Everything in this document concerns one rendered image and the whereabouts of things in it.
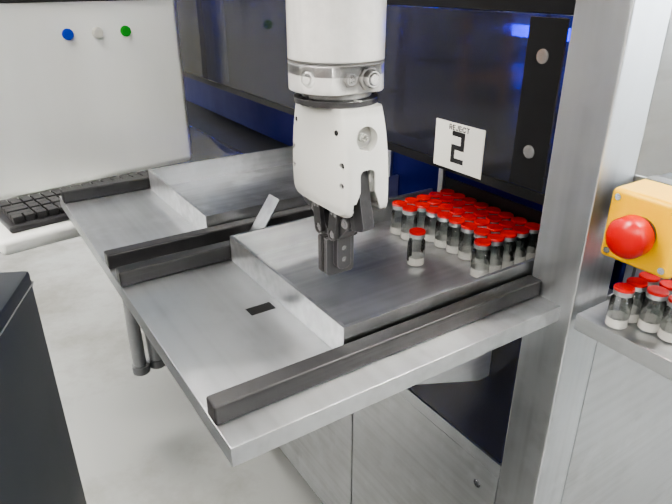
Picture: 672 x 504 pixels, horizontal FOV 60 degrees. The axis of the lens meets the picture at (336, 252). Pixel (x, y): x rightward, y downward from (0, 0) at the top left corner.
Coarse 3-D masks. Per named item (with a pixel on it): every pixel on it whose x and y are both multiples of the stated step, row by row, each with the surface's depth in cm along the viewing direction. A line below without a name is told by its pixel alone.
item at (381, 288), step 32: (416, 192) 90; (288, 224) 79; (384, 224) 87; (256, 256) 69; (288, 256) 77; (384, 256) 77; (448, 256) 77; (288, 288) 63; (320, 288) 69; (352, 288) 69; (384, 288) 69; (416, 288) 69; (448, 288) 62; (480, 288) 64; (320, 320) 59; (352, 320) 62; (384, 320) 58
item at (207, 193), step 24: (168, 168) 102; (192, 168) 104; (216, 168) 107; (240, 168) 110; (264, 168) 112; (288, 168) 112; (168, 192) 93; (192, 192) 100; (216, 192) 100; (240, 192) 100; (264, 192) 100; (288, 192) 100; (192, 216) 86; (216, 216) 82; (240, 216) 84
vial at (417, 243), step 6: (408, 240) 73; (414, 240) 73; (420, 240) 73; (414, 246) 73; (420, 246) 73; (414, 252) 73; (420, 252) 73; (414, 258) 73; (420, 258) 73; (408, 264) 74; (414, 264) 74; (420, 264) 74
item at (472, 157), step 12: (444, 120) 74; (444, 132) 74; (468, 132) 71; (480, 132) 69; (444, 144) 75; (456, 144) 73; (468, 144) 71; (480, 144) 70; (444, 156) 76; (456, 156) 74; (468, 156) 72; (480, 156) 70; (456, 168) 74; (468, 168) 72; (480, 168) 71
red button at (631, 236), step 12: (624, 216) 54; (636, 216) 54; (612, 228) 54; (624, 228) 53; (636, 228) 52; (648, 228) 53; (612, 240) 54; (624, 240) 53; (636, 240) 53; (648, 240) 52; (612, 252) 55; (624, 252) 54; (636, 252) 53
